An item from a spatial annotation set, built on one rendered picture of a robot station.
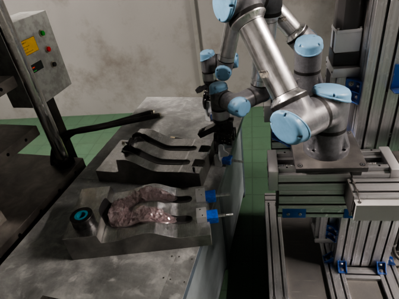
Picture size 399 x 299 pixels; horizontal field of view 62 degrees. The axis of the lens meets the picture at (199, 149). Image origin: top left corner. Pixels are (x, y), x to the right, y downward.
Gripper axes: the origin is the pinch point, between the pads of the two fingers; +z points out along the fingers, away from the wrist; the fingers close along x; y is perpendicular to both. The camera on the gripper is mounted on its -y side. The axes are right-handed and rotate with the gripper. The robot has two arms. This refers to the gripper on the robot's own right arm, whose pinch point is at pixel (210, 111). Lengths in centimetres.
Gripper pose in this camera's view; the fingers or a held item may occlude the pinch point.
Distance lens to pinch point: 189.6
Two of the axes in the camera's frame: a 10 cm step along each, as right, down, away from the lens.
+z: 1.2, 8.2, 5.6
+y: 7.6, 2.9, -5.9
